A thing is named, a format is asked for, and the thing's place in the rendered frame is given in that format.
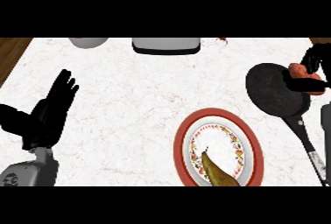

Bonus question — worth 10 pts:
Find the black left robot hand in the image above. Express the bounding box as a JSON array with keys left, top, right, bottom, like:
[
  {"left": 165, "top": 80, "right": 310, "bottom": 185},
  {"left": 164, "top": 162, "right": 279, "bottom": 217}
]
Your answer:
[{"left": 0, "top": 68, "right": 81, "bottom": 151}]

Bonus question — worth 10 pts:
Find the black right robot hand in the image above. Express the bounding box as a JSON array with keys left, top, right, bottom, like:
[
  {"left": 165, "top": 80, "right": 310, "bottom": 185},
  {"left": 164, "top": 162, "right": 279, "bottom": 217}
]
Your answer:
[{"left": 282, "top": 43, "right": 331, "bottom": 94}]

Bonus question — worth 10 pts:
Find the orange-red sweet potato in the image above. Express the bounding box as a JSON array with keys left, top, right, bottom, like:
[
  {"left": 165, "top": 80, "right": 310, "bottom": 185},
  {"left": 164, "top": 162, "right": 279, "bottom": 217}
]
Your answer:
[{"left": 286, "top": 62, "right": 326, "bottom": 96}]

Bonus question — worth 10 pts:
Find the black frying pan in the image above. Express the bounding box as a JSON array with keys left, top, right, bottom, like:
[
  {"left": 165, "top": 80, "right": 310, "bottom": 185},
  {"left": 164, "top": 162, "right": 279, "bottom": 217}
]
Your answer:
[{"left": 243, "top": 62, "right": 331, "bottom": 187}]

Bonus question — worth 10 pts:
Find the red-rimmed floral plate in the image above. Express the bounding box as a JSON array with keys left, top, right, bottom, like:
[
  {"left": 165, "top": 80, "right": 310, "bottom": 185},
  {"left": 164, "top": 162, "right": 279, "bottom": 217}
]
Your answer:
[{"left": 171, "top": 108, "right": 264, "bottom": 187}]

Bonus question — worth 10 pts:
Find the white bowl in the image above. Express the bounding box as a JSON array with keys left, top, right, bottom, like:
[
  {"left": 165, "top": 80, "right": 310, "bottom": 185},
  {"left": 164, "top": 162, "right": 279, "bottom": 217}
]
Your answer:
[{"left": 66, "top": 37, "right": 109, "bottom": 50}]

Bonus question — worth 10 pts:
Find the grey appliance with black base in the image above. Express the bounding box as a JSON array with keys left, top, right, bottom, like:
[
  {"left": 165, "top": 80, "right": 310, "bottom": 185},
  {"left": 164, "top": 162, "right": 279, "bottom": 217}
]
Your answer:
[{"left": 130, "top": 37, "right": 202, "bottom": 56}]

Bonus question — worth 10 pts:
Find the yellow-brown pointed vegetable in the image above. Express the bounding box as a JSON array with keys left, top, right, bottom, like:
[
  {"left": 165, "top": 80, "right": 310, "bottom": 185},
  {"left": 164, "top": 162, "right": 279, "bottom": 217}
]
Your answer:
[{"left": 199, "top": 147, "right": 242, "bottom": 187}]

